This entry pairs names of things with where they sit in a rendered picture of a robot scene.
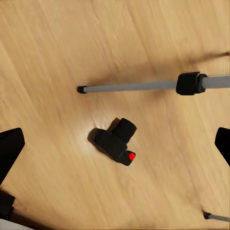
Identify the camera tripod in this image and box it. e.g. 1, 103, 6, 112
77, 71, 230, 222

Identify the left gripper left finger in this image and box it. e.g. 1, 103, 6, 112
0, 127, 25, 185

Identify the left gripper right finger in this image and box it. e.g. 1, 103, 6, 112
215, 127, 230, 166

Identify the digital camera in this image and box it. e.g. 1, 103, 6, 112
92, 118, 137, 166

